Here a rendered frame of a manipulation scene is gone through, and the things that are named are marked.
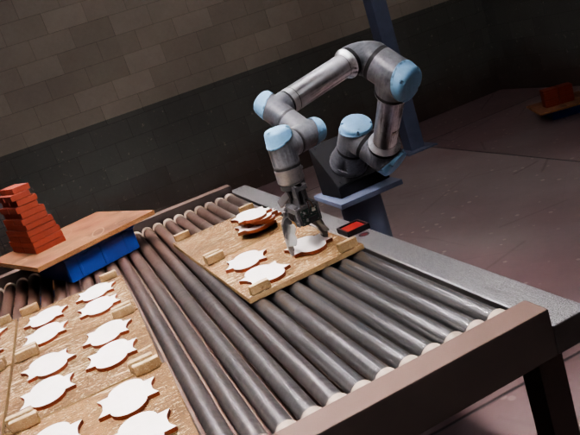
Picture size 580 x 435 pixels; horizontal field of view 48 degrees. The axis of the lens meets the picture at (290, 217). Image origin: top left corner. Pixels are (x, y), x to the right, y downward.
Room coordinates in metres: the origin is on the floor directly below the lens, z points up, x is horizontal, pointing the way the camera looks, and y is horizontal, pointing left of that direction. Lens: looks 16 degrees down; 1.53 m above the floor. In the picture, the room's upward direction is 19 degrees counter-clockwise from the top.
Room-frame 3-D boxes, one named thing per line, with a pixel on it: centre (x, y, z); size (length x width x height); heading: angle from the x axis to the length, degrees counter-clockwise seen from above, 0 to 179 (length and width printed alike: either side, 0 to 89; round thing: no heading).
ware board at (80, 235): (2.53, 0.85, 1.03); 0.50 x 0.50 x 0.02; 40
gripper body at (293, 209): (1.71, -0.04, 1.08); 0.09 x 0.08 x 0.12; 20
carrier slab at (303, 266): (1.77, 0.07, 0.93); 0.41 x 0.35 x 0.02; 20
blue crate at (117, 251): (2.48, 0.80, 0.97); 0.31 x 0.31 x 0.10; 40
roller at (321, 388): (1.87, 0.29, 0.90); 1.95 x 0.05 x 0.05; 17
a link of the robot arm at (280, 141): (1.71, -0.04, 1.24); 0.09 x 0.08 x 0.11; 129
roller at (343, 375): (1.89, 0.24, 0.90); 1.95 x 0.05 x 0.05; 17
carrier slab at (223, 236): (2.17, 0.21, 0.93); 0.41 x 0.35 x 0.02; 19
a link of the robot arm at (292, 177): (1.72, -0.04, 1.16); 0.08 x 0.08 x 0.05
